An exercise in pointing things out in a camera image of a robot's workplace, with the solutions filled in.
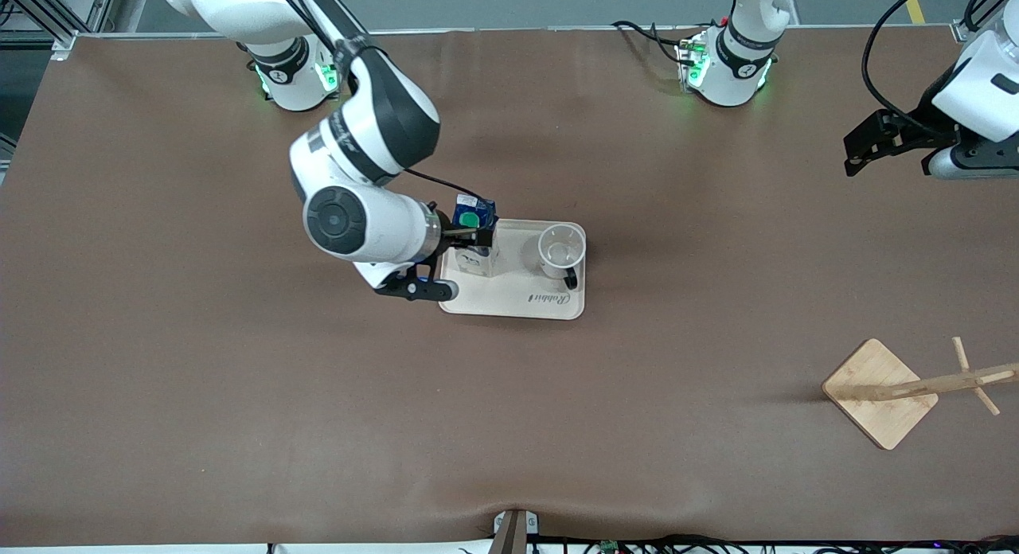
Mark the aluminium frame profile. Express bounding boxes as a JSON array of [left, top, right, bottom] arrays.
[[951, 0, 1019, 44], [0, 0, 120, 61]]

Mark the black left arm base cable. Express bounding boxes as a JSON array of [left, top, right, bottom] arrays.
[[611, 19, 693, 68]]

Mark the wooden mug tree stand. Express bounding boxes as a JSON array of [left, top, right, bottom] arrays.
[[822, 336, 1019, 451]]

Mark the beige rabbit print tray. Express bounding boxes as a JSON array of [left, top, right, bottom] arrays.
[[437, 217, 587, 321]]

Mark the grey metal camera bracket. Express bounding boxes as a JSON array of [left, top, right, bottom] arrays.
[[492, 509, 540, 554]]

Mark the white smiley mug black handle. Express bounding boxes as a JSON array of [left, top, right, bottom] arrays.
[[537, 222, 588, 291]]

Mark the brown table mat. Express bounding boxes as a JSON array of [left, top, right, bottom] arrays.
[[0, 29, 1019, 548]]

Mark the blue white milk carton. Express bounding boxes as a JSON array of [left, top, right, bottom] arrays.
[[451, 193, 502, 279]]

